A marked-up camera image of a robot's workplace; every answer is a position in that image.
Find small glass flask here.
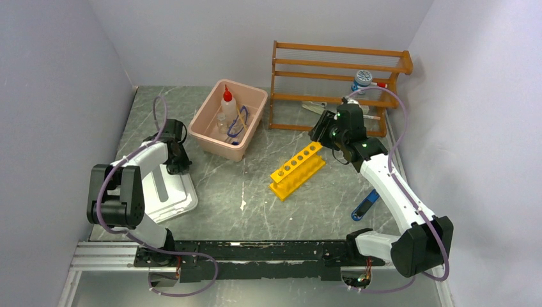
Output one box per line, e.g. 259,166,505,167
217,113,229,134

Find white plastic tray lid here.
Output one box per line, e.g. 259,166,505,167
107,162,199,224

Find blue safety glasses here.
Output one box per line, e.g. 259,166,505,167
227,117,244,138

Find tan rubber tubing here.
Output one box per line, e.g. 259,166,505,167
237,106,249,130

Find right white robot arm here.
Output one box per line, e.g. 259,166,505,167
309,104,454,281

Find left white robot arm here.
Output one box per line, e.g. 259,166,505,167
86,119,198,266

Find red-tipped tube on shelf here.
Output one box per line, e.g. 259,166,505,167
363,114,381,120

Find white stapler-like object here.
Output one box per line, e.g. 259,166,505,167
301,101,327,115

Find pink plastic bin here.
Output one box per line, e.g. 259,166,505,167
188,79,268,162

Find yellow test tube rack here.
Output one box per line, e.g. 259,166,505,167
269,141,325,201

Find blue-lidded jar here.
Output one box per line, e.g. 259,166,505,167
351,70,373,91

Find orange wooden shelf rack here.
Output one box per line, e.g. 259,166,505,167
268,41,414,137

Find red-capped squeeze bottle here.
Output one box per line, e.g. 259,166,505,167
221,85,237,124

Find blue black handheld tool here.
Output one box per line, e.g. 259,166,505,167
350,189,380,221

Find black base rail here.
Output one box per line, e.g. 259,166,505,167
133,239,385,283

